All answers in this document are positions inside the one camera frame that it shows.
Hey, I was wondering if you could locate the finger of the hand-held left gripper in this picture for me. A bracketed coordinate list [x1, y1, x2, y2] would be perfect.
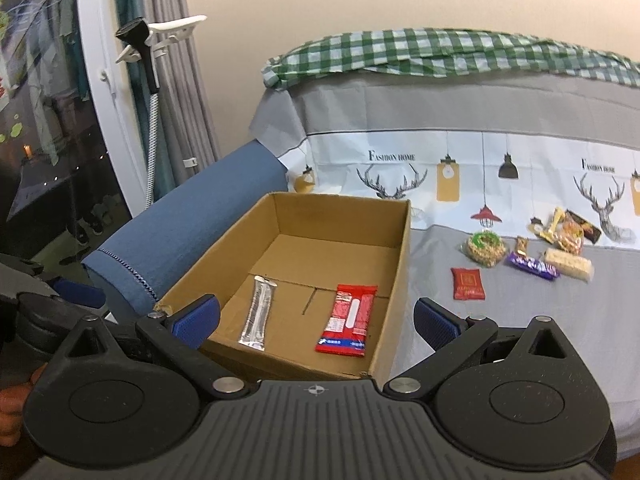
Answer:
[51, 277, 107, 310]

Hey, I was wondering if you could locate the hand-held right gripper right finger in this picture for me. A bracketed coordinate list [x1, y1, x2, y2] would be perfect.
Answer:
[382, 297, 581, 402]

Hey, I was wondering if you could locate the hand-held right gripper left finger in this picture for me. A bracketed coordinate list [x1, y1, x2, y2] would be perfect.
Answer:
[50, 294, 253, 402]

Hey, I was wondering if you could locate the green round snack packet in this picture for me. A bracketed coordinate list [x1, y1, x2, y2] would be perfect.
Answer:
[460, 229, 508, 268]

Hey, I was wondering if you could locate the purple candy packet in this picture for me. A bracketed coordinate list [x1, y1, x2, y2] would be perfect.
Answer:
[504, 251, 560, 281]

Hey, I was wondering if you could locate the brown cardboard box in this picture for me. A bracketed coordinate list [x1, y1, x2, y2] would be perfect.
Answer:
[152, 191, 412, 386]

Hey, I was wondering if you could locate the white nougat bar packet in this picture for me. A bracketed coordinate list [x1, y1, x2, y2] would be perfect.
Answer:
[544, 247, 595, 281]

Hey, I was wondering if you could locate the dark brown cracker packet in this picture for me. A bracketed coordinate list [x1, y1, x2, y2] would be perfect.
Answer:
[565, 210, 602, 245]

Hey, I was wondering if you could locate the person's left hand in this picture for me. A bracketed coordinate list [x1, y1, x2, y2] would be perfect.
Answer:
[0, 362, 48, 447]

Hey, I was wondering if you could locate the red square snack packet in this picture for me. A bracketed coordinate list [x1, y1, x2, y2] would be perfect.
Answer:
[450, 267, 487, 302]

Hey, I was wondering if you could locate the silver stick packet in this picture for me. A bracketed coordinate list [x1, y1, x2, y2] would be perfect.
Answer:
[238, 275, 278, 351]

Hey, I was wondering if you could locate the red long snack packet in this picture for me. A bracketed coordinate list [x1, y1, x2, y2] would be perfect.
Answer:
[314, 284, 378, 358]

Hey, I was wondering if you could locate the blue bolster cushion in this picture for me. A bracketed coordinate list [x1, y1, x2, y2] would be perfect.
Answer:
[80, 140, 288, 318]

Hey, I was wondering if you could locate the gold wrapped candy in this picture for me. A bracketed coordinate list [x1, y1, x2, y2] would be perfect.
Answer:
[539, 207, 566, 243]

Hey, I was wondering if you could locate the orange snack packet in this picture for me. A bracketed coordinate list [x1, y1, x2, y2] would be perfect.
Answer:
[554, 215, 585, 256]

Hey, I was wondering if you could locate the grey printed bed sheet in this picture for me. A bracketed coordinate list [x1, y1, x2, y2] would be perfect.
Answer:
[247, 67, 640, 461]

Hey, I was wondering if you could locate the black garment steamer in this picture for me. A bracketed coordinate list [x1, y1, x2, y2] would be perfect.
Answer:
[115, 19, 162, 211]

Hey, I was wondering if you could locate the green checked cloth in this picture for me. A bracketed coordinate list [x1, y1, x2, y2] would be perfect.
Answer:
[261, 27, 640, 92]

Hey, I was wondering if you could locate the white hanger holder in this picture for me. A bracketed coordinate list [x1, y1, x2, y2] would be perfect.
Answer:
[114, 14, 208, 65]

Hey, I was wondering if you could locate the white door frame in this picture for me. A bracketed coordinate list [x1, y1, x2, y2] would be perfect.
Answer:
[75, 0, 151, 221]

